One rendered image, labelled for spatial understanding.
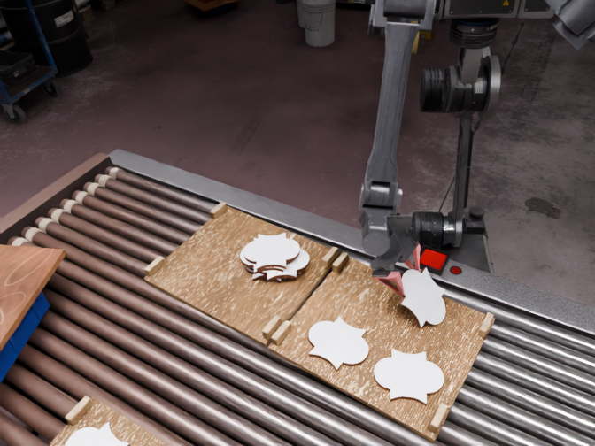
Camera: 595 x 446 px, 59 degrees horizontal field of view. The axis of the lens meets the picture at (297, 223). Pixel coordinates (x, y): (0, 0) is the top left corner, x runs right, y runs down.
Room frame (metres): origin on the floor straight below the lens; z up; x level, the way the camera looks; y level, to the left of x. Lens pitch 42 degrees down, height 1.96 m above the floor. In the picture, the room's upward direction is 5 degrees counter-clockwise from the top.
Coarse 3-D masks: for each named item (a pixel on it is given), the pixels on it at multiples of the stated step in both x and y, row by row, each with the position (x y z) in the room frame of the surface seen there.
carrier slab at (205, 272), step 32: (224, 224) 1.17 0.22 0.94; (256, 224) 1.16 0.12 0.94; (192, 256) 1.04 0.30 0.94; (224, 256) 1.03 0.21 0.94; (320, 256) 1.00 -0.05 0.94; (160, 288) 0.94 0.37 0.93; (192, 288) 0.92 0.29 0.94; (224, 288) 0.91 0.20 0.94; (256, 288) 0.90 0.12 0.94; (288, 288) 0.90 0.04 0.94; (224, 320) 0.81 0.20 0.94; (256, 320) 0.80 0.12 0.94; (288, 320) 0.80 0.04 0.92
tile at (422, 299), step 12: (408, 276) 0.81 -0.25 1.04; (420, 276) 0.82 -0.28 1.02; (408, 288) 0.79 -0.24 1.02; (420, 288) 0.80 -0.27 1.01; (432, 288) 0.81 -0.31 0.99; (408, 300) 0.76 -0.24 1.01; (420, 300) 0.77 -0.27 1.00; (432, 300) 0.78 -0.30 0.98; (420, 312) 0.75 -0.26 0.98; (432, 312) 0.76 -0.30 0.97; (444, 312) 0.77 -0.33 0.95; (420, 324) 0.73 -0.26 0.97; (432, 324) 0.74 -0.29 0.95
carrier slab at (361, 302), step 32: (320, 288) 0.89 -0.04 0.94; (352, 288) 0.88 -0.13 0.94; (384, 288) 0.87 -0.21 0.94; (320, 320) 0.79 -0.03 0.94; (352, 320) 0.78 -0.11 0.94; (384, 320) 0.77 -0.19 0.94; (448, 320) 0.75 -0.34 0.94; (480, 320) 0.75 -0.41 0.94; (288, 352) 0.70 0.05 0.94; (384, 352) 0.68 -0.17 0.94; (416, 352) 0.67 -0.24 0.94; (448, 352) 0.67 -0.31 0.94; (352, 384) 0.61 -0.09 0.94; (448, 384) 0.59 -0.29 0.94; (416, 416) 0.52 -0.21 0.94
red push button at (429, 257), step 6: (426, 252) 0.99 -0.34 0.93; (432, 252) 0.99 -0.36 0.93; (420, 258) 0.97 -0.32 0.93; (426, 258) 0.97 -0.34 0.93; (432, 258) 0.96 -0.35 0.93; (438, 258) 0.96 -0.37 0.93; (444, 258) 0.96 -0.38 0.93; (426, 264) 0.95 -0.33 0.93; (432, 264) 0.95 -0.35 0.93; (438, 264) 0.94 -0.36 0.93
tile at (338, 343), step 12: (324, 324) 0.77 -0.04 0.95; (336, 324) 0.76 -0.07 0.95; (312, 336) 0.73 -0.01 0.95; (324, 336) 0.73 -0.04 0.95; (336, 336) 0.73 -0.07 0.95; (348, 336) 0.72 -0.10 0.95; (360, 336) 0.72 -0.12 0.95; (324, 348) 0.70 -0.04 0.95; (336, 348) 0.70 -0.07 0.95; (348, 348) 0.69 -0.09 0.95; (360, 348) 0.69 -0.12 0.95; (336, 360) 0.66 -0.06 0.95; (348, 360) 0.66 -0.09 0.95; (360, 360) 0.66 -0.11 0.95; (336, 372) 0.64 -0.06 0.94
